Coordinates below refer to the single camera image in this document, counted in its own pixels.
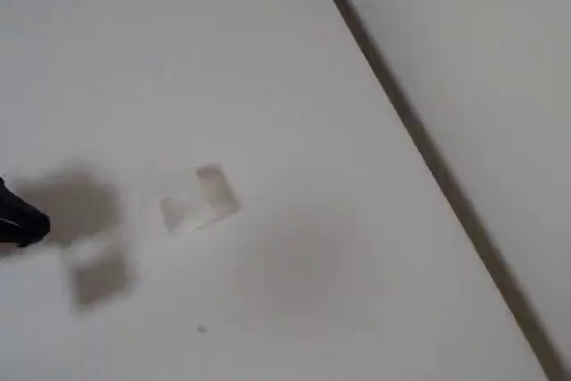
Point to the white round object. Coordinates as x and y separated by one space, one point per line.
209 202

